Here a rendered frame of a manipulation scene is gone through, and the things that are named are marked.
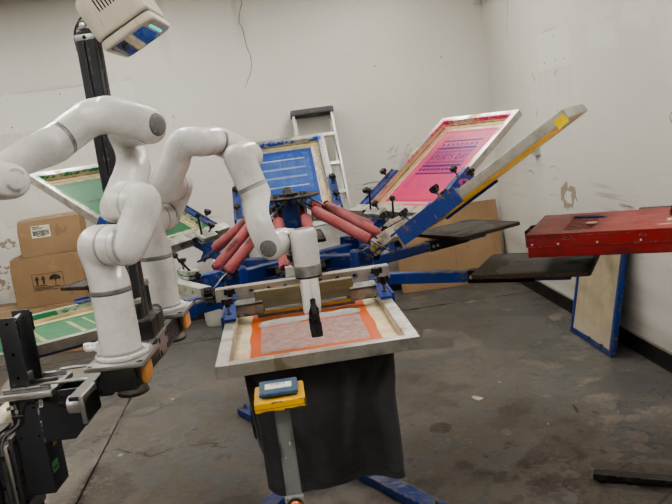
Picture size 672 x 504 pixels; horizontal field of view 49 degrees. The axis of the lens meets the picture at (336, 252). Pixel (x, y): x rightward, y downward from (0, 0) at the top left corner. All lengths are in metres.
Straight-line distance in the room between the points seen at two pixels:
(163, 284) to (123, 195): 0.52
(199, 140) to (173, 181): 0.16
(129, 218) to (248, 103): 5.09
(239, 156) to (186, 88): 4.76
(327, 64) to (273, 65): 0.48
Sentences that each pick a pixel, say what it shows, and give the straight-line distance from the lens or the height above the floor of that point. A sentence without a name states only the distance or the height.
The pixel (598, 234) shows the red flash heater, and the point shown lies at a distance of 2.86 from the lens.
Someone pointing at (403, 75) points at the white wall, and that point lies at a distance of 6.87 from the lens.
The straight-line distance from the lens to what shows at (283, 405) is 1.90.
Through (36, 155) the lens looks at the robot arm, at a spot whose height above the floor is 1.63.
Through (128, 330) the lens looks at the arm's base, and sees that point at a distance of 1.80.
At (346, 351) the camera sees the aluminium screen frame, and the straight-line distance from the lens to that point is 2.11.
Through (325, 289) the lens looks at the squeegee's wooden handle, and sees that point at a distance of 2.68.
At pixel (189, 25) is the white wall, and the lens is 6.83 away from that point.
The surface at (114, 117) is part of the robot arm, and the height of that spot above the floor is 1.69.
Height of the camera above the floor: 1.61
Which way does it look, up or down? 10 degrees down
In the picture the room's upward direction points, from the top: 7 degrees counter-clockwise
